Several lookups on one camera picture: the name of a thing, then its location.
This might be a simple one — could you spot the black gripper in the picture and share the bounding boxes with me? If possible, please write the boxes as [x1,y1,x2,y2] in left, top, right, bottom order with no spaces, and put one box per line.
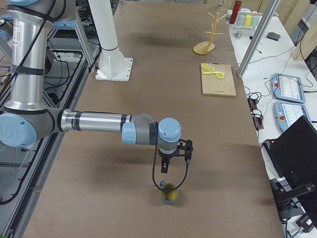
[158,151,179,174]

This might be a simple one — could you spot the blue cup yellow inside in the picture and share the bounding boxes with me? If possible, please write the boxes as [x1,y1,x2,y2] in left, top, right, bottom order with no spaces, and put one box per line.
[160,180,178,205]

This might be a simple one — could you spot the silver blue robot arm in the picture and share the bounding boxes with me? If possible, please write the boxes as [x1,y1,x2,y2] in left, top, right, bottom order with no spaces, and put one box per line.
[0,0,181,173]

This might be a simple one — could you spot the wooden cup rack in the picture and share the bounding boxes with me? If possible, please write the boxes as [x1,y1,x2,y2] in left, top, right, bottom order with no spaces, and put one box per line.
[193,11,226,55]

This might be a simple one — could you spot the grey cup upside down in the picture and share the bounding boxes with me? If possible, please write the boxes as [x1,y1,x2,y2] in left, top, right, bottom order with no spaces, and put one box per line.
[236,13,246,26]

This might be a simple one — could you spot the yellow cup upside down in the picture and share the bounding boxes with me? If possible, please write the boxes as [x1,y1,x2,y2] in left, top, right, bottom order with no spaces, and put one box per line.
[244,14,252,26]

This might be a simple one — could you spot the wooden cutting board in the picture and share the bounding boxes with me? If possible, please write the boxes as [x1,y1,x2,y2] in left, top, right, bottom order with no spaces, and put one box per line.
[201,63,237,97]

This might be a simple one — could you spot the yellow plastic knife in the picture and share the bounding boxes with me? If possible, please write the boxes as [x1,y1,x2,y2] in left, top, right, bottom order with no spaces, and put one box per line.
[202,71,218,75]

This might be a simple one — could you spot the lemon slice by knife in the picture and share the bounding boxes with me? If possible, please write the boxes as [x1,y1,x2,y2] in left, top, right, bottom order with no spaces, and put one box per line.
[216,71,225,79]

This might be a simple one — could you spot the black laptop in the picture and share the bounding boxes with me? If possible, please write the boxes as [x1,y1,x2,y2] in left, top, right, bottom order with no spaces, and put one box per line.
[264,116,317,186]

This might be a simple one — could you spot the lower blue teach pendant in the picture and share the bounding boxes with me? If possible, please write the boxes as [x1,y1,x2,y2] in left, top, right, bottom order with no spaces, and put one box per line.
[274,101,312,132]

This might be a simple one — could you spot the blue teach pendant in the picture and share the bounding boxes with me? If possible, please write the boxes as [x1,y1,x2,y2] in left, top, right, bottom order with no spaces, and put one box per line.
[274,101,312,132]
[271,73,306,104]

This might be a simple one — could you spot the upper blue teach pendant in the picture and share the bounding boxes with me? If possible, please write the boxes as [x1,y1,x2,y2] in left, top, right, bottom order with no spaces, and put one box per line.
[271,73,306,104]

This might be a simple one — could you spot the small steel canister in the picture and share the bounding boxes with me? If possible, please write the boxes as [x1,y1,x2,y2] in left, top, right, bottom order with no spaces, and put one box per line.
[235,31,242,39]

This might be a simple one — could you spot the grey folded cloth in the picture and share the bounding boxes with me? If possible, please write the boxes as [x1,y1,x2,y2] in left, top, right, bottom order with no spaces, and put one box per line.
[266,32,281,41]

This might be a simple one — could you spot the red bottle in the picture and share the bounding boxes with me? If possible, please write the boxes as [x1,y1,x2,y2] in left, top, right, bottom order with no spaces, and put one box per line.
[229,0,242,24]

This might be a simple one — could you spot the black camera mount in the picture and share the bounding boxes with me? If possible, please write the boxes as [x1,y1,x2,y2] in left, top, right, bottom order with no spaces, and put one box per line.
[177,139,193,161]

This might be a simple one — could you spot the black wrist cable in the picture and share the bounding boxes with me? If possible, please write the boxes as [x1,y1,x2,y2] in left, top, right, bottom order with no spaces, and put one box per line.
[151,121,191,193]

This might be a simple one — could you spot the aluminium frame post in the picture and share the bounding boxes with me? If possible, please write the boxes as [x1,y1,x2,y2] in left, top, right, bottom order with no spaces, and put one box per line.
[237,0,280,78]

